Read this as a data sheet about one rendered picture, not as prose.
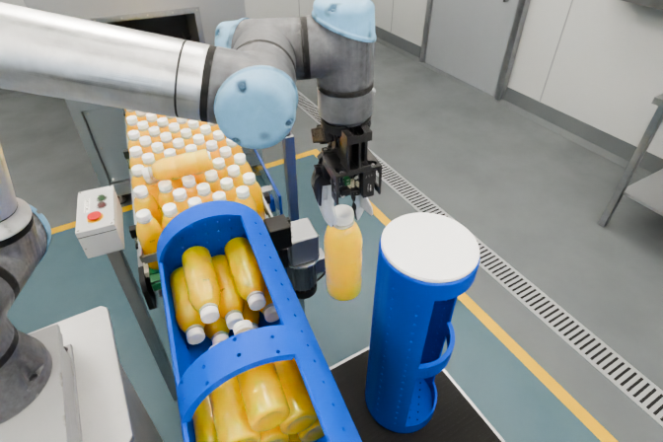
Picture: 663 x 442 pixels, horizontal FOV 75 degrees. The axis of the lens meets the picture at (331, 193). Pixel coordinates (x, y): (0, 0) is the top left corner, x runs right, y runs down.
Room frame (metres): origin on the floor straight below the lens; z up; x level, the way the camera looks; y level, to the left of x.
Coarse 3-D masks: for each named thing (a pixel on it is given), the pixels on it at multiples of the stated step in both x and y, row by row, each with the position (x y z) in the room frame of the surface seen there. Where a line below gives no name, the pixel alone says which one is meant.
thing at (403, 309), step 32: (384, 256) 0.84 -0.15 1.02; (384, 288) 0.81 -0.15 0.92; (416, 288) 0.75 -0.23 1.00; (448, 288) 0.74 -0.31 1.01; (384, 320) 0.80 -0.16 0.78; (416, 320) 0.74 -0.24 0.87; (448, 320) 0.92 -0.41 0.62; (384, 352) 0.79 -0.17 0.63; (416, 352) 0.74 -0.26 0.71; (448, 352) 0.79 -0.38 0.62; (384, 384) 0.77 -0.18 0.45; (416, 384) 0.93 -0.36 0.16; (384, 416) 0.76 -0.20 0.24; (416, 416) 0.80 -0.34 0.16
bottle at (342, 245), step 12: (336, 228) 0.54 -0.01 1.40; (348, 228) 0.54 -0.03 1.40; (324, 240) 0.56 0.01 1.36; (336, 240) 0.53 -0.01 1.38; (348, 240) 0.53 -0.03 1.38; (360, 240) 0.55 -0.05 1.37; (336, 252) 0.53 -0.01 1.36; (348, 252) 0.53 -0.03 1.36; (360, 252) 0.55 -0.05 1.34; (336, 264) 0.53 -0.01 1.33; (348, 264) 0.53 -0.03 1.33; (360, 264) 0.55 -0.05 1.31; (336, 276) 0.53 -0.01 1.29; (348, 276) 0.53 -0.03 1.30; (360, 276) 0.55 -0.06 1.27; (336, 288) 0.53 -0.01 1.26; (348, 288) 0.53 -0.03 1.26; (360, 288) 0.55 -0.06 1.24; (348, 300) 0.53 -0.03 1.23
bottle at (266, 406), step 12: (252, 372) 0.40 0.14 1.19; (264, 372) 0.40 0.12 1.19; (276, 372) 0.42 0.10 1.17; (240, 384) 0.39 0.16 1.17; (252, 384) 0.38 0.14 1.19; (264, 384) 0.38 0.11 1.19; (276, 384) 0.39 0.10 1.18; (252, 396) 0.36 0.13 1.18; (264, 396) 0.36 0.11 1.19; (276, 396) 0.36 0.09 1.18; (252, 408) 0.34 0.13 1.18; (264, 408) 0.34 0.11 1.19; (276, 408) 0.34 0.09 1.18; (288, 408) 0.35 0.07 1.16; (252, 420) 0.33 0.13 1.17; (264, 420) 0.34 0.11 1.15; (276, 420) 0.34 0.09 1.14
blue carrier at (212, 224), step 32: (192, 224) 0.75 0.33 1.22; (224, 224) 0.83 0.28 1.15; (256, 224) 0.79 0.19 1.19; (160, 256) 0.72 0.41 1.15; (256, 256) 0.66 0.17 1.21; (288, 288) 0.60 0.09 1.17; (288, 320) 0.50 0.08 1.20; (192, 352) 0.55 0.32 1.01; (224, 352) 0.42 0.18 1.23; (256, 352) 0.41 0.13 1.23; (288, 352) 0.42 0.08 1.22; (320, 352) 0.46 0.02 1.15; (192, 384) 0.38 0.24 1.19; (320, 384) 0.38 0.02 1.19; (320, 416) 0.32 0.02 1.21
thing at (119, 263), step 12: (120, 252) 0.95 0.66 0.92; (120, 264) 0.95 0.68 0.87; (120, 276) 0.94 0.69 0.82; (132, 276) 0.97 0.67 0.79; (132, 288) 0.95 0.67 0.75; (132, 300) 0.94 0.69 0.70; (144, 312) 0.95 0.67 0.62; (144, 324) 0.94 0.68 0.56; (156, 336) 0.95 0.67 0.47; (156, 348) 0.95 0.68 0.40; (156, 360) 0.94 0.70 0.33; (168, 360) 0.97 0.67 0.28; (168, 372) 0.95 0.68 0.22; (168, 384) 0.94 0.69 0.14
